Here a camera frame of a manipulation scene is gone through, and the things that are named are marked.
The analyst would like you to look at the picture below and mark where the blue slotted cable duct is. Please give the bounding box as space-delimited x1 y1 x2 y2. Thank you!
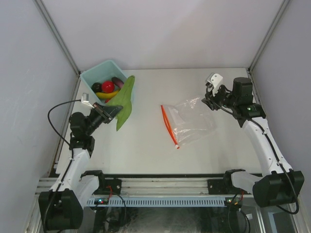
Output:
87 197 226 207

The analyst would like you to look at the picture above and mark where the aluminium frame post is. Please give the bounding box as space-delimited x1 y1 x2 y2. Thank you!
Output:
33 0 81 77
248 0 292 73

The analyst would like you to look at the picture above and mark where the right black camera cable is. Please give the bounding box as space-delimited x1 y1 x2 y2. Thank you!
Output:
206 87 300 215

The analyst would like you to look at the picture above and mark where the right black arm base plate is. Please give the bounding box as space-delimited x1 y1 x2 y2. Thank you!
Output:
207 179 241 195

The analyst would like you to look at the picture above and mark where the long purple fake eggplant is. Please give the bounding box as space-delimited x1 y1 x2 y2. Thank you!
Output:
111 77 124 89

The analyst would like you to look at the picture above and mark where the clear zip top bag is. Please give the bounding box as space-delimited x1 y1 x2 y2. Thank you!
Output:
160 96 217 149

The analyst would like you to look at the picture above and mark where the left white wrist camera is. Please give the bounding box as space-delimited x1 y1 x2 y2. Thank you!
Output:
81 93 94 108

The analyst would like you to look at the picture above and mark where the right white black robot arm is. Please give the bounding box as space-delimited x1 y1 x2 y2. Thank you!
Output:
202 73 305 215

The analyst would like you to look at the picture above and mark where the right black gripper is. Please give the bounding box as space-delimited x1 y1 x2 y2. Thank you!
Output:
202 83 238 111

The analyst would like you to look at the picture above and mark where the black camera cable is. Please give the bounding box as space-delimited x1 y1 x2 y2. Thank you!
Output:
43 99 83 226
206 87 300 215

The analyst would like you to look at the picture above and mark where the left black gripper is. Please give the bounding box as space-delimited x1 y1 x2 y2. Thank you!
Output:
85 102 122 136

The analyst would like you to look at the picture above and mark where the dark purple fake eggplant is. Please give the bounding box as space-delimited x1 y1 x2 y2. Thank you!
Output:
91 83 102 93

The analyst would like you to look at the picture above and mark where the yellow fake banana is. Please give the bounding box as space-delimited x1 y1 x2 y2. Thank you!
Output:
95 90 119 100

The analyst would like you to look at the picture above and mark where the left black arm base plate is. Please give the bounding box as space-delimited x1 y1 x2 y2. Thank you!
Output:
95 178 122 195

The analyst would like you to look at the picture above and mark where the left black camera cable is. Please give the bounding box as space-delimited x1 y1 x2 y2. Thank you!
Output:
43 99 83 226

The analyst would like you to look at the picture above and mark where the red fake apple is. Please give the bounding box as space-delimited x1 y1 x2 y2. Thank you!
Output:
101 81 115 93

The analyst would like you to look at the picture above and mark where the right aluminium frame post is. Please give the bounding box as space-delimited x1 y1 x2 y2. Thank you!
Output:
248 0 292 73

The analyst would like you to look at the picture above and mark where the left aluminium frame post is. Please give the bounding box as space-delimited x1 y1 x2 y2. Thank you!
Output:
33 0 81 77

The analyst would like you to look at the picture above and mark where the aluminium mounting rail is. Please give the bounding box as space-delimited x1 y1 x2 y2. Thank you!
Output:
35 176 299 195

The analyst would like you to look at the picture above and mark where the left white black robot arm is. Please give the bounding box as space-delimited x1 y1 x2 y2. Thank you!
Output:
38 103 122 232

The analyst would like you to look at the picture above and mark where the green fake leaf vegetable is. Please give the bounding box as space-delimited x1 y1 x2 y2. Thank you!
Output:
107 75 135 131

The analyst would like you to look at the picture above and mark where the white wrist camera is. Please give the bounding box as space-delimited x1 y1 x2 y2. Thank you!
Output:
81 93 94 108
206 73 223 96

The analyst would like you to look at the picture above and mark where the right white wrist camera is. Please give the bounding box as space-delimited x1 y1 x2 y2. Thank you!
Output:
206 73 223 96

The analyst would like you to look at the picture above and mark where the teal plastic bin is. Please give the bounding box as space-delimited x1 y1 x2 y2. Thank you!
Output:
80 60 129 105

